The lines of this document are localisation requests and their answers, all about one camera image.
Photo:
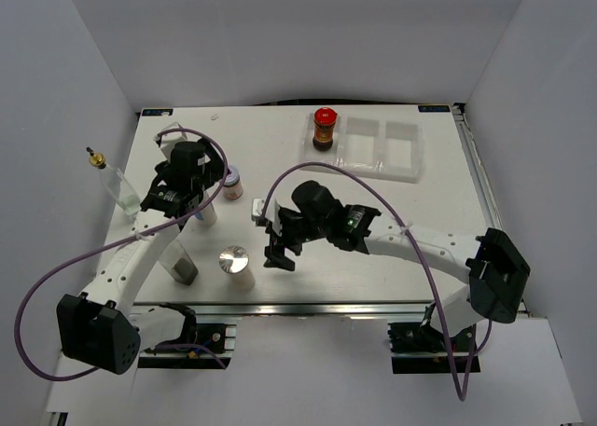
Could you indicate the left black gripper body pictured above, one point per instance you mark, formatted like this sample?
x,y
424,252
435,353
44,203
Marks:
x,y
213,169

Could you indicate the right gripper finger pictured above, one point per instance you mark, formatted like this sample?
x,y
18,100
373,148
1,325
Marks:
x,y
288,263
273,254

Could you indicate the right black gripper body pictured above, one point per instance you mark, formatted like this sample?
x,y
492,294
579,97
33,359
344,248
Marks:
x,y
297,230

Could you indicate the silver lid white shaker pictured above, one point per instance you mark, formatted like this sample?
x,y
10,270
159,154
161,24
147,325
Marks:
x,y
235,262

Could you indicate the white tube bottle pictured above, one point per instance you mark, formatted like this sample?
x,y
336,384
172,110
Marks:
x,y
207,215

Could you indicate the red lid sauce jar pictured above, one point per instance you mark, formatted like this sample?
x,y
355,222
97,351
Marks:
x,y
324,123

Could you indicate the white three-slot organizer tray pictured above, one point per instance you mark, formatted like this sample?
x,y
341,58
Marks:
x,y
377,148

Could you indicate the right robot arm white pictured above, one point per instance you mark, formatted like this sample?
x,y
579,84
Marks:
x,y
490,267

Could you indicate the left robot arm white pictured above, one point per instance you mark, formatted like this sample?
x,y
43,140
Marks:
x,y
98,327

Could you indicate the purple lid spice jar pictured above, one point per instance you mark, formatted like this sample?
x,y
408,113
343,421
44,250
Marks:
x,y
232,187

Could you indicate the glass bottle gold spout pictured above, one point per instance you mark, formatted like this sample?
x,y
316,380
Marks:
x,y
115,183

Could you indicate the clear bottle dark contents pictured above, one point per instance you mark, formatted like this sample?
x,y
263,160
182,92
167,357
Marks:
x,y
176,261

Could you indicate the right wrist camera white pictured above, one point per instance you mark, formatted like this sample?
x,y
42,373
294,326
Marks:
x,y
266,214

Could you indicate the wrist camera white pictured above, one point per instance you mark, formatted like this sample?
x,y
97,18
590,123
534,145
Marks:
x,y
168,138
266,214

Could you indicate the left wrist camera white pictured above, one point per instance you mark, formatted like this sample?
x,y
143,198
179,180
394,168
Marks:
x,y
168,138

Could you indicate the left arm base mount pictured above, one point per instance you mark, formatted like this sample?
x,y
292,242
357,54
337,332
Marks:
x,y
176,337

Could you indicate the aluminium rail front edge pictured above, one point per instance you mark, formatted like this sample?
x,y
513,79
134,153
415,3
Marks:
x,y
308,309

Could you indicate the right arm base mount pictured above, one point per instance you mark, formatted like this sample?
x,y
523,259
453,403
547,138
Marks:
x,y
421,350

